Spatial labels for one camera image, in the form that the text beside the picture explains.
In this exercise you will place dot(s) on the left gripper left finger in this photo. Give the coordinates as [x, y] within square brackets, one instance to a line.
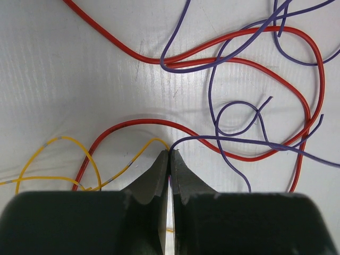
[129, 221]

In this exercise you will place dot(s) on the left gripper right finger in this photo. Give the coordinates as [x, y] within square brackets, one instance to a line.
[211, 222]

